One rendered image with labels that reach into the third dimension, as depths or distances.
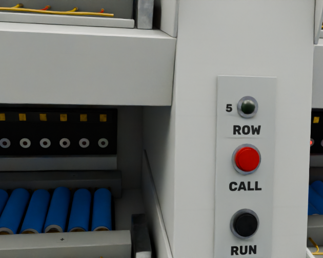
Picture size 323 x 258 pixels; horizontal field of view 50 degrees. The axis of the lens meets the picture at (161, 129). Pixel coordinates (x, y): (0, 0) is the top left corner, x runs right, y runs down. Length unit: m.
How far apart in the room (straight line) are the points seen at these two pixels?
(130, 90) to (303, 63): 0.12
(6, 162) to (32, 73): 0.19
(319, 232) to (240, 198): 0.14
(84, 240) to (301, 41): 0.22
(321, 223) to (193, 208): 0.16
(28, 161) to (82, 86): 0.19
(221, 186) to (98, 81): 0.10
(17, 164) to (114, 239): 0.16
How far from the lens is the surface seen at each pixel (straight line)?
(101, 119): 0.37
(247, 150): 0.23
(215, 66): 0.23
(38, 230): 0.32
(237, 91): 0.23
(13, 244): 0.30
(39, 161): 0.39
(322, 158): 0.47
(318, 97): 0.27
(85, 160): 0.39
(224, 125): 0.22
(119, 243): 0.29
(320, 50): 0.26
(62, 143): 0.39
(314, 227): 0.35
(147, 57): 0.22
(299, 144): 0.25
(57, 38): 0.22
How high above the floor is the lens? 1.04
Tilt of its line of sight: 3 degrees down
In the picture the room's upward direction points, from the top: 1 degrees clockwise
